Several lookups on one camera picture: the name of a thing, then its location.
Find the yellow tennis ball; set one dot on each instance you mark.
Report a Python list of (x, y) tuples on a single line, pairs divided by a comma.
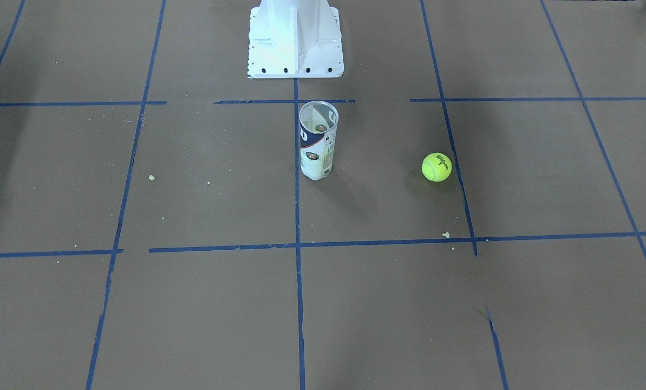
[(436, 167)]

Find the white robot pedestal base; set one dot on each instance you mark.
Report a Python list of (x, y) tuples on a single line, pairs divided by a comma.
[(289, 39)]

